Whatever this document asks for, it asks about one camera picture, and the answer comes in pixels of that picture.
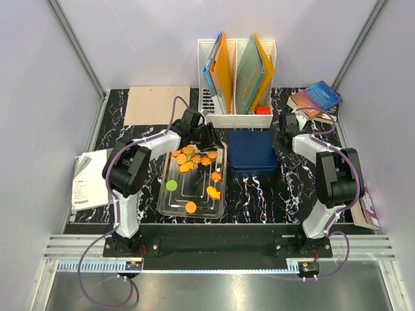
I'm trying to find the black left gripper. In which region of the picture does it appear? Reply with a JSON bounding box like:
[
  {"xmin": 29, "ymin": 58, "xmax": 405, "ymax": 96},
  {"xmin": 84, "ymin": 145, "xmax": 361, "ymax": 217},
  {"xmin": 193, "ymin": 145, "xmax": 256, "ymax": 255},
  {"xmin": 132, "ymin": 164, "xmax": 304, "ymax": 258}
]
[{"xmin": 190, "ymin": 122, "xmax": 224, "ymax": 153}]

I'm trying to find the blue tin lid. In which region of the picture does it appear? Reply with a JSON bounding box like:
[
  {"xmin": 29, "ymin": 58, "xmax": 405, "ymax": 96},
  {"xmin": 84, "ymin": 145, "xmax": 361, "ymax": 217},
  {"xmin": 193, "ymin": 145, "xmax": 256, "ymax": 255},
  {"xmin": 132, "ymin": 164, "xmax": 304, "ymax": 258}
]
[{"xmin": 228, "ymin": 130, "xmax": 278, "ymax": 170}]

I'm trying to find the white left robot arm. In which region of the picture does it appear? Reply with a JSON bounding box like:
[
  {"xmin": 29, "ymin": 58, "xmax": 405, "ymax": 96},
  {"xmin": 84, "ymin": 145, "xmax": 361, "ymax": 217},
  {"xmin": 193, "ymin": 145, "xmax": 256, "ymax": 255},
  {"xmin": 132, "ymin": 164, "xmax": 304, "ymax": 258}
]
[{"xmin": 102, "ymin": 108, "xmax": 223, "ymax": 257}]

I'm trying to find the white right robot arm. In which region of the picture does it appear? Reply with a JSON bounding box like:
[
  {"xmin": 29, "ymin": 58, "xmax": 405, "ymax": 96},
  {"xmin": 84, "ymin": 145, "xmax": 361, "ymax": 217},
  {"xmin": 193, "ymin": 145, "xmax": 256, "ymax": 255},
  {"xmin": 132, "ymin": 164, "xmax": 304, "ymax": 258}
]
[{"xmin": 274, "ymin": 113, "xmax": 364, "ymax": 258}]

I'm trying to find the blue cookie tin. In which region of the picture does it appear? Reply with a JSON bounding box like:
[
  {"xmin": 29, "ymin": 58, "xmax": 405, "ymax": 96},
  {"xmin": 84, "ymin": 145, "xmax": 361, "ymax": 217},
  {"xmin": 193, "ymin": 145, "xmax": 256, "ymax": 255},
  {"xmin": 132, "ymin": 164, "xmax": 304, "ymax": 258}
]
[{"xmin": 230, "ymin": 168, "xmax": 276, "ymax": 178}]

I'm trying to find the red small box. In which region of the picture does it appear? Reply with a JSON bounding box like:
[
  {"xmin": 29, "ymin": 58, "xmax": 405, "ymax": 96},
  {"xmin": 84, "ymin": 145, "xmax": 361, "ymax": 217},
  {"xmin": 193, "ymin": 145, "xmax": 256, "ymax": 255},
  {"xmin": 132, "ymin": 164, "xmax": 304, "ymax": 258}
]
[{"xmin": 255, "ymin": 106, "xmax": 272, "ymax": 115}]

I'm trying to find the lower paperback book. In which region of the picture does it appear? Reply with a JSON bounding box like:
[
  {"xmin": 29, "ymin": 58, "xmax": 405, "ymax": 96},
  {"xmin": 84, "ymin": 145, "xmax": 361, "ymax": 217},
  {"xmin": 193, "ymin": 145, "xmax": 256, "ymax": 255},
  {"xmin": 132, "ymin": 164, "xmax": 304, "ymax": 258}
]
[{"xmin": 287, "ymin": 97, "xmax": 338, "ymax": 124}]

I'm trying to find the orange star cookie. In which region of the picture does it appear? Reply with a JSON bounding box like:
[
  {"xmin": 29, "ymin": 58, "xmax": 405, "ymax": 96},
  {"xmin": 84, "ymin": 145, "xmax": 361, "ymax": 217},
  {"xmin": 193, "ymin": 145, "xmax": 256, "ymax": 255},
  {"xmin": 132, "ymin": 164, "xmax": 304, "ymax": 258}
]
[{"xmin": 179, "ymin": 162, "xmax": 195, "ymax": 174}]

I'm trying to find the orange fish cookie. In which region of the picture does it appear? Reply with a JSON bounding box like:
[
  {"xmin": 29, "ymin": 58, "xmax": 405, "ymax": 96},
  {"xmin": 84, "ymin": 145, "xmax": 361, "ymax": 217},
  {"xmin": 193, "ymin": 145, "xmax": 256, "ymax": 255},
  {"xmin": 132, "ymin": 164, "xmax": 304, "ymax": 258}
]
[{"xmin": 206, "ymin": 186, "xmax": 221, "ymax": 200}]

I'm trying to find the steel baking tray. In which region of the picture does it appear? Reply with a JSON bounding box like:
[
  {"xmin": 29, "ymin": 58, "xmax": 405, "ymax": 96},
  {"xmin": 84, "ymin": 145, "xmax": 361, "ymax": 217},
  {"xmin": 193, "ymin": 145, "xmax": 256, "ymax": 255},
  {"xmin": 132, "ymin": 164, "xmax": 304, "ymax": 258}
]
[{"xmin": 158, "ymin": 144, "xmax": 227, "ymax": 219}]

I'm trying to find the blue paperback book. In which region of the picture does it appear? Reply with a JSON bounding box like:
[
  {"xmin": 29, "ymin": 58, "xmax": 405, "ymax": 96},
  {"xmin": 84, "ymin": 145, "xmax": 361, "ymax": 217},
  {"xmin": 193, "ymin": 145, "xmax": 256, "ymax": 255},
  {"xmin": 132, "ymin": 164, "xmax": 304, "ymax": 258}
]
[{"xmin": 291, "ymin": 80, "xmax": 342, "ymax": 120}]

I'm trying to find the white file organizer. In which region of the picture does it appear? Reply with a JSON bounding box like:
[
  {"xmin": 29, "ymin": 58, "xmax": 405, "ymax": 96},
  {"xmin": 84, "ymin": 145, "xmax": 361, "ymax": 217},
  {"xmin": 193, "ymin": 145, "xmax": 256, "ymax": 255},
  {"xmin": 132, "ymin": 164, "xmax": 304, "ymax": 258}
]
[{"xmin": 196, "ymin": 39, "xmax": 278, "ymax": 130}]

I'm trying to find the green round cookie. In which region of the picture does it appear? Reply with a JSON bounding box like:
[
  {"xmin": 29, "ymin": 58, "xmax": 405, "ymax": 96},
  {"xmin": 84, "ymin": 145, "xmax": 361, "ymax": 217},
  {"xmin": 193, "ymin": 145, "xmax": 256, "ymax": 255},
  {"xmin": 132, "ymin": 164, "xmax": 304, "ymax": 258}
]
[{"xmin": 165, "ymin": 179, "xmax": 178, "ymax": 192}]

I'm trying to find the blue folder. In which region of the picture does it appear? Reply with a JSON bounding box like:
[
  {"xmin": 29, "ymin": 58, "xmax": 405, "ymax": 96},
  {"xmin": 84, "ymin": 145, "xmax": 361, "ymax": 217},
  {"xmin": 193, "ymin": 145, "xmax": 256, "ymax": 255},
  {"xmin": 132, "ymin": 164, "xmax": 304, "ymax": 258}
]
[{"xmin": 202, "ymin": 32, "xmax": 223, "ymax": 115}]

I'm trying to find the orange folder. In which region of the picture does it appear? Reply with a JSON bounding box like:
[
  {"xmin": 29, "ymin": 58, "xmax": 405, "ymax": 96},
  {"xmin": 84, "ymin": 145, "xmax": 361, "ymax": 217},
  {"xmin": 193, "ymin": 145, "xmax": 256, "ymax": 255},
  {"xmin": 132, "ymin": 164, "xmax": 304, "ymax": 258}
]
[{"xmin": 209, "ymin": 32, "xmax": 233, "ymax": 114}]

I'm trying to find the yellow folder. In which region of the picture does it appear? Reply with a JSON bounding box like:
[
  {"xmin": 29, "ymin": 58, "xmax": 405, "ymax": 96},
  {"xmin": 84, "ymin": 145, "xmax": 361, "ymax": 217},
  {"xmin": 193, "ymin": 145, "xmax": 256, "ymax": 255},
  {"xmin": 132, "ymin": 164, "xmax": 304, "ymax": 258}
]
[{"xmin": 249, "ymin": 33, "xmax": 275, "ymax": 113}]

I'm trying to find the teal folder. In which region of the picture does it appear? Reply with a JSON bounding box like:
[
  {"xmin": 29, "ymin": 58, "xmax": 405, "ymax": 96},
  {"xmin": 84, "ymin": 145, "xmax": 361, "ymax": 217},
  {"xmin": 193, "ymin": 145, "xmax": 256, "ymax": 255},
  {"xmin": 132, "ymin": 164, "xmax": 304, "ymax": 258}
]
[{"xmin": 235, "ymin": 34, "xmax": 262, "ymax": 115}]

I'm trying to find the tan clipboard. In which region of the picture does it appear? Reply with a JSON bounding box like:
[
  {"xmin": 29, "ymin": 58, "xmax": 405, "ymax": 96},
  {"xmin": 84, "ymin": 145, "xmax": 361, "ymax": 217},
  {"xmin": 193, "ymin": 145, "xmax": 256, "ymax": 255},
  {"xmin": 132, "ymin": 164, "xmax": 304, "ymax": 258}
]
[{"xmin": 124, "ymin": 85, "xmax": 191, "ymax": 126}]

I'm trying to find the purple box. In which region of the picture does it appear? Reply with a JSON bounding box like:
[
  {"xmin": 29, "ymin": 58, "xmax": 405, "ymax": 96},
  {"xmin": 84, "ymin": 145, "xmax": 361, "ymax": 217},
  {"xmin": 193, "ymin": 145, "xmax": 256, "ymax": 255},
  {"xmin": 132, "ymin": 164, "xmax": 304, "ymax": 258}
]
[{"xmin": 350, "ymin": 186, "xmax": 381, "ymax": 231}]

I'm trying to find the white paper manual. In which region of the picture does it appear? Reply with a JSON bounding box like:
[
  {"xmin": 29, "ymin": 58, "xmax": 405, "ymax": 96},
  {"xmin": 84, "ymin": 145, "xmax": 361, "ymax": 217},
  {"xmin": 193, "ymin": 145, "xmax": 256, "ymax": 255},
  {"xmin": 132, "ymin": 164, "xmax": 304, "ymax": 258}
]
[{"xmin": 71, "ymin": 148, "xmax": 113, "ymax": 213}]

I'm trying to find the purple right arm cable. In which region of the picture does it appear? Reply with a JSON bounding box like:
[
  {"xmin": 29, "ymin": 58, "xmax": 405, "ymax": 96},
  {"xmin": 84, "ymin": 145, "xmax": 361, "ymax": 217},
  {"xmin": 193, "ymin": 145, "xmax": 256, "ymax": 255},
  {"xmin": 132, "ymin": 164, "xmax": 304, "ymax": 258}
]
[{"xmin": 293, "ymin": 108, "xmax": 362, "ymax": 281}]

